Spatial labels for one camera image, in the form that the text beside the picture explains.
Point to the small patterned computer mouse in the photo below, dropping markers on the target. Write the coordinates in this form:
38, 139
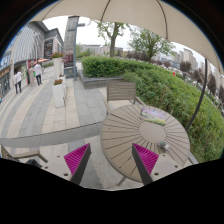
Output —
163, 146

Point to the purple green mouse pad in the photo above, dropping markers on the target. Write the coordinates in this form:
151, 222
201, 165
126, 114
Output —
152, 116

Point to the person in white top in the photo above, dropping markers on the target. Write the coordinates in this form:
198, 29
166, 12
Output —
17, 81

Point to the tall grey sign pylon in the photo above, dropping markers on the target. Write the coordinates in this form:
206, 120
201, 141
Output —
69, 49

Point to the beige patio umbrella canopy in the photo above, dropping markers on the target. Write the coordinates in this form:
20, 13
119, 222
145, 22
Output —
154, 15

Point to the tall white planter box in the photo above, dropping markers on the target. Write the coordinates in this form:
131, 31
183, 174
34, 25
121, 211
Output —
57, 60

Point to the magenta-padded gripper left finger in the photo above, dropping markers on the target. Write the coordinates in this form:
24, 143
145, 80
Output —
70, 167

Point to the trimmed green hedge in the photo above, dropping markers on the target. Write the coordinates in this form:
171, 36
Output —
158, 87

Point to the wooden chair at left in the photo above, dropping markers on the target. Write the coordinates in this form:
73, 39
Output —
6, 155

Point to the round slatted outdoor table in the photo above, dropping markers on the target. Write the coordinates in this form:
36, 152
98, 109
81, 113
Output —
123, 127

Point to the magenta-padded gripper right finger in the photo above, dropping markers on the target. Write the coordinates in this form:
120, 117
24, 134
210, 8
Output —
152, 166

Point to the far white planter box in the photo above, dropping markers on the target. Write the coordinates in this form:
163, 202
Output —
63, 78

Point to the person in white shirt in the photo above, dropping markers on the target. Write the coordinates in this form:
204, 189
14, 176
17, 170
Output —
37, 70

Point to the person in beige clothes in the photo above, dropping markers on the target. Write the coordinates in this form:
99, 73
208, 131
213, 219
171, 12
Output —
31, 75

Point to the slatted outdoor chair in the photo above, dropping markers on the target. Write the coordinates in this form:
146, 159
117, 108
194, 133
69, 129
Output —
116, 91

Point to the near white planter box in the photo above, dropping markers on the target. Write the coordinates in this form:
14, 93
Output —
58, 89

